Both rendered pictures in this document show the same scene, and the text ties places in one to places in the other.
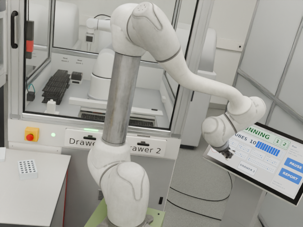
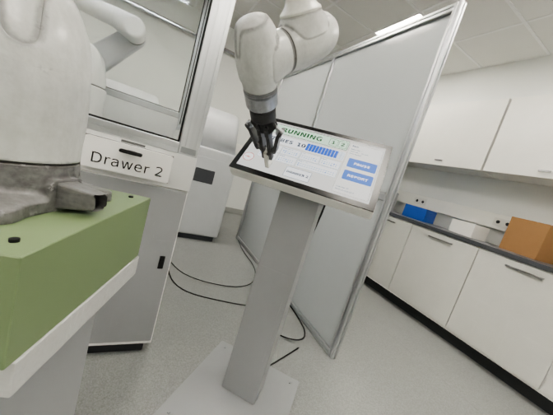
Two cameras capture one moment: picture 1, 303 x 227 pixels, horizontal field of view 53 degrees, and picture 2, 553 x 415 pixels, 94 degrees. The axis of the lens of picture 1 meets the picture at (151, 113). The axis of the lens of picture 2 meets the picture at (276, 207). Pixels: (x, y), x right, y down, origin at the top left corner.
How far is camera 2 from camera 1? 0.97 m
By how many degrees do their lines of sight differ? 24
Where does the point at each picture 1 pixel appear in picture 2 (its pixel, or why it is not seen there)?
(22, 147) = not seen: outside the picture
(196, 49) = (223, 14)
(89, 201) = not seen: hidden behind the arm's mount
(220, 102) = (239, 207)
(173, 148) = (183, 173)
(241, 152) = (287, 157)
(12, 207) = not seen: outside the picture
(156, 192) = (154, 248)
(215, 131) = (263, 27)
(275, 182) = (339, 187)
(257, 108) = (328, 19)
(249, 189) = (296, 216)
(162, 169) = (164, 207)
